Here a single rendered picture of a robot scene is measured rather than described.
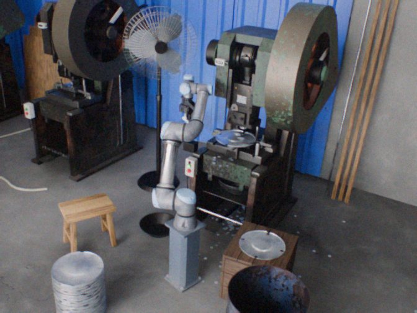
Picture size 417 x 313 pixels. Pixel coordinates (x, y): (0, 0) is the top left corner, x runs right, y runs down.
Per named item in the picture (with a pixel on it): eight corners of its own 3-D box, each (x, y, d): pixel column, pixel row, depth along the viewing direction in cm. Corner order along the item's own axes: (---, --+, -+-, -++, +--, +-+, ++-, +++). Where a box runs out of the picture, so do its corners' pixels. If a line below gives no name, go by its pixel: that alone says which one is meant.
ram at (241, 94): (246, 127, 304) (250, 86, 290) (227, 122, 310) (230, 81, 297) (256, 120, 317) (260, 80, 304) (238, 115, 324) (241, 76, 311)
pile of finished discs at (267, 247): (278, 266, 256) (278, 264, 255) (232, 251, 265) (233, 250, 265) (290, 238, 280) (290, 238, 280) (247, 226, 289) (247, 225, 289)
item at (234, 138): (262, 136, 317) (262, 136, 317) (244, 151, 294) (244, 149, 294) (227, 127, 329) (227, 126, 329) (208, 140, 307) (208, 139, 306)
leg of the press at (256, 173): (254, 256, 317) (268, 144, 277) (239, 250, 322) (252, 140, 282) (297, 200, 389) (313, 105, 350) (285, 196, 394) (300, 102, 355)
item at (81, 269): (99, 285, 238) (99, 284, 237) (45, 286, 235) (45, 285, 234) (106, 252, 263) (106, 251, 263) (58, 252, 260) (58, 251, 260)
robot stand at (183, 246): (182, 293, 279) (183, 236, 259) (164, 277, 291) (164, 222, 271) (202, 280, 291) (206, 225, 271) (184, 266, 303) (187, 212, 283)
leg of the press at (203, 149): (192, 230, 340) (197, 124, 300) (180, 225, 345) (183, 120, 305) (244, 182, 412) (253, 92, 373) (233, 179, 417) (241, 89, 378)
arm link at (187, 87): (195, 85, 286) (198, 81, 296) (179, 83, 287) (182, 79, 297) (195, 96, 290) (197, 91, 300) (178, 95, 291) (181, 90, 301)
